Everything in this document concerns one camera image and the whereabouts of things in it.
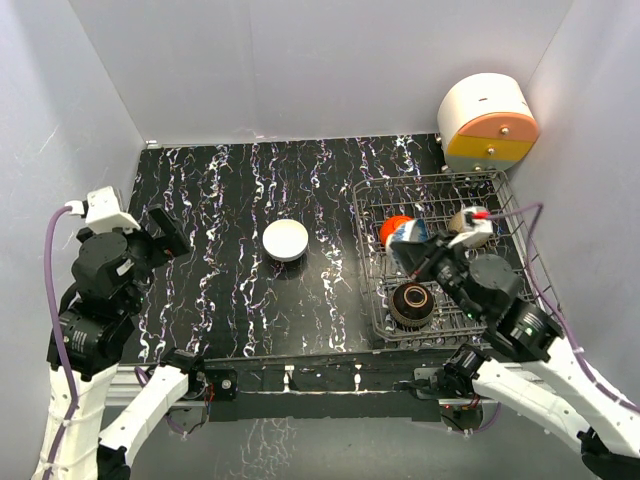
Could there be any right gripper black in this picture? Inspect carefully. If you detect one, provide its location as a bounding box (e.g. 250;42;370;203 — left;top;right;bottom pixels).
390;230;483;323

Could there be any blue white patterned bowl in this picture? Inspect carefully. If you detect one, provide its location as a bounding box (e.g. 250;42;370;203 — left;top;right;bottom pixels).
385;218;430;274

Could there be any wire dish rack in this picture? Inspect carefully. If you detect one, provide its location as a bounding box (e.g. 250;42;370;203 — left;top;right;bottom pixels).
353;171;559;348

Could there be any red bowl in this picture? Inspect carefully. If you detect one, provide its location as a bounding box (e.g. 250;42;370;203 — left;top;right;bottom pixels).
379;215;412;246

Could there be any brown beige bowl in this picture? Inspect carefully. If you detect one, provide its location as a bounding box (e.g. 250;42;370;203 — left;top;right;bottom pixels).
389;282;435;330

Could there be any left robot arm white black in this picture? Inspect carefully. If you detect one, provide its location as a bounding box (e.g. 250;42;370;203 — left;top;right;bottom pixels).
33;202;207;479

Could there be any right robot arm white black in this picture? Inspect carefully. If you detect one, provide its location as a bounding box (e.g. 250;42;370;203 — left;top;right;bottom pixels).
388;233;639;479

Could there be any round drawer cabinet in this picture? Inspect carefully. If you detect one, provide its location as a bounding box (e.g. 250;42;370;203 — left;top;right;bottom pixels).
437;73;539;172

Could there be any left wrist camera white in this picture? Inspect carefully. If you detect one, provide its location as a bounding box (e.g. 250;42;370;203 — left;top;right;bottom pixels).
64;186;141;234

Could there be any aluminium frame rail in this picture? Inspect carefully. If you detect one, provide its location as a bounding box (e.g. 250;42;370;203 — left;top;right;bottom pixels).
107;369;619;480

